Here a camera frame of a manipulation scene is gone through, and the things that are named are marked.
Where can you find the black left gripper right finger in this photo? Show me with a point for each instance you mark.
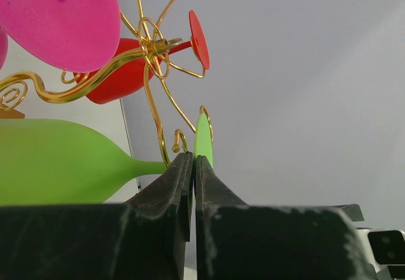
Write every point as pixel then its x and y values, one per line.
pixel 240 241

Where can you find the pink plastic wine glass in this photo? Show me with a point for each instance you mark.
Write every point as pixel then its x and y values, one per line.
pixel 72 35

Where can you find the green wine glass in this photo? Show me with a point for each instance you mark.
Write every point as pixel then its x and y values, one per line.
pixel 54 161

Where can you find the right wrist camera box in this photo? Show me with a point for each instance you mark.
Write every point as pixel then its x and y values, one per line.
pixel 384 251

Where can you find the gold wire wine glass rack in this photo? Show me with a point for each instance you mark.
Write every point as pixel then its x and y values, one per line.
pixel 143 40

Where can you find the red plastic wine glass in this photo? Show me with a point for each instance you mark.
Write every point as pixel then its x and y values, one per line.
pixel 129 77

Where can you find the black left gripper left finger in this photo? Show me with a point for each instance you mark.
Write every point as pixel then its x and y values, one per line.
pixel 143 238

